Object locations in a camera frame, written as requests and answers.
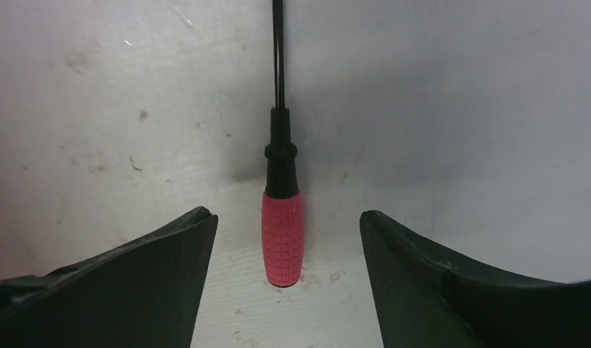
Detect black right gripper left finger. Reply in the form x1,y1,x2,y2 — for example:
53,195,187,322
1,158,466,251
0,207,218,347

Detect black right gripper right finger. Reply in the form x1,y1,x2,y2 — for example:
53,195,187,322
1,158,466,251
360,210,591,347

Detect red and black screwdriver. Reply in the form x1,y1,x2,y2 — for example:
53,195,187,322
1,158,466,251
261,1,305,288

